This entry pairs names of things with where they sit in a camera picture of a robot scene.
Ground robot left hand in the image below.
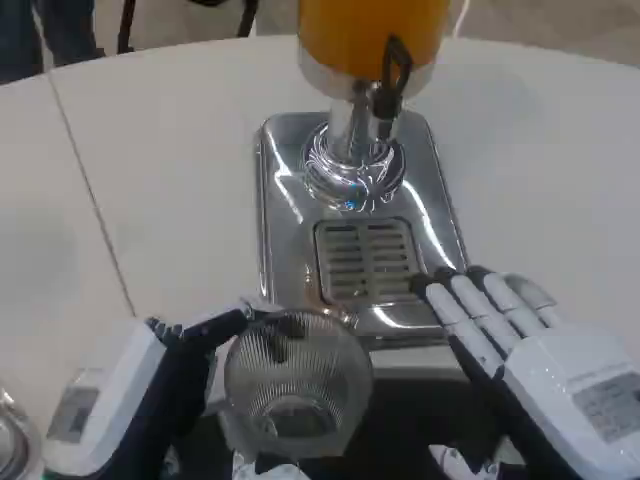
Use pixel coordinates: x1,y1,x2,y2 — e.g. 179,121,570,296
42,294,359,480

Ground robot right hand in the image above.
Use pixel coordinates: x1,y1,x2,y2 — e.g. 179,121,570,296
409,264,640,480

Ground clear ribbed glass cup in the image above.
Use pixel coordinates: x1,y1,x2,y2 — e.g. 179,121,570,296
221,308,375,460

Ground robot torso white black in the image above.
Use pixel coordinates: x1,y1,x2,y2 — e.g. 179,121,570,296
164,440,507,480

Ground steel drip tray grid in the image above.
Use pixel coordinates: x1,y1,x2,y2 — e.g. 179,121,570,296
313,216,427,307

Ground black stand leg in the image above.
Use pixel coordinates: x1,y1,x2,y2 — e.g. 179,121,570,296
235,0,257,38
116,0,138,54

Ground person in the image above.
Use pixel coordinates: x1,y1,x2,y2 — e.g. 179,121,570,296
0,0,102,85

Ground steel drink dispenser orange tank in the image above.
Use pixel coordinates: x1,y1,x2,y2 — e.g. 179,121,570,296
254,0,471,382

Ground black dispenser tap handle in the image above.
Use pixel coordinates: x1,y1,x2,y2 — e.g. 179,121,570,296
371,33,415,122

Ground white cable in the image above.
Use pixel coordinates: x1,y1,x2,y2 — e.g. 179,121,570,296
451,0,472,39

